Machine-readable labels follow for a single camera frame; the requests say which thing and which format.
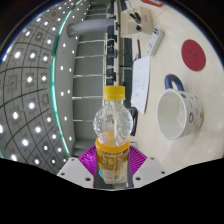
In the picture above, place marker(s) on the yellow-capped clear drink bottle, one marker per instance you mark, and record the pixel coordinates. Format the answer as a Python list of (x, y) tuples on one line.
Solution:
[(112, 160)]

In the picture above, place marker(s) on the black office chairs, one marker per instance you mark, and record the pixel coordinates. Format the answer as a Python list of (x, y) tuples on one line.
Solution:
[(111, 50)]

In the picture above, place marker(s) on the ceiling lights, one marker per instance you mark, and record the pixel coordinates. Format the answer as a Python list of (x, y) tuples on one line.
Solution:
[(30, 80)]

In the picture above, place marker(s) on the small white remote control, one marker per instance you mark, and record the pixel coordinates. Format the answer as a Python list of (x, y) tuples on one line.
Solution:
[(155, 41)]

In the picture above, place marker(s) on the flat round red coaster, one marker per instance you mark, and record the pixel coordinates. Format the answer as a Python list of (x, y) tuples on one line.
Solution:
[(193, 55)]

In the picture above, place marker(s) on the cream desk organizer tray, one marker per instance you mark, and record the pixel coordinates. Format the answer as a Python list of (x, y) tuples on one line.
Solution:
[(146, 20)]

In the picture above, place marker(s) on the long curved conference desk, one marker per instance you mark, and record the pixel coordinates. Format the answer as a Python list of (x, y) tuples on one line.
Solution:
[(121, 46)]

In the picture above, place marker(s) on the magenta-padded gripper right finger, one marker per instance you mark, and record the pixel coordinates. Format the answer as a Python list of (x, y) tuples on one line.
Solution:
[(151, 170)]

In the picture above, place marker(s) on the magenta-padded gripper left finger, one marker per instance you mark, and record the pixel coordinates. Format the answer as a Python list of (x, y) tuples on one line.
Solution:
[(72, 171)]

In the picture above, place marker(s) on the black marker pen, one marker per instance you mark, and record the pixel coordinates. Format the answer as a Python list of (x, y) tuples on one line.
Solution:
[(136, 18)]

